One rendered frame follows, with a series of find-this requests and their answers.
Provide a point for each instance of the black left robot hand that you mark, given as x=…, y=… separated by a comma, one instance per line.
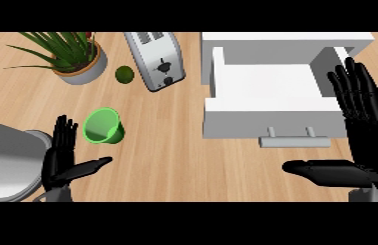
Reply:
x=62, y=157

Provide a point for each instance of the green plastic cup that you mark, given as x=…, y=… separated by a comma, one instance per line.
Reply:
x=103, y=126

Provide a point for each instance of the potted green plant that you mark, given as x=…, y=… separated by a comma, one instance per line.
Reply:
x=68, y=57

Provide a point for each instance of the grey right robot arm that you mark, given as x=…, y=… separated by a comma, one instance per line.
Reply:
x=363, y=194

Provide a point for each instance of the green lime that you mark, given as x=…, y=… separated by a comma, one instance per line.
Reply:
x=124, y=74

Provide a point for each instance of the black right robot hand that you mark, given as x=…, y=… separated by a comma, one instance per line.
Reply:
x=357, y=135

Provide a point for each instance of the silver toaster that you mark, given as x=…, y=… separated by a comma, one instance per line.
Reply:
x=158, y=59

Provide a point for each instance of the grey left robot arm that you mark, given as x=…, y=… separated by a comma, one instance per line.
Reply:
x=22, y=162

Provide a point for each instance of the white open drawer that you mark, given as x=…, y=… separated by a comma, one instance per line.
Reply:
x=270, y=102

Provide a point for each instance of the white drawer cabinet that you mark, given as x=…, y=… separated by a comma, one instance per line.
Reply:
x=274, y=44

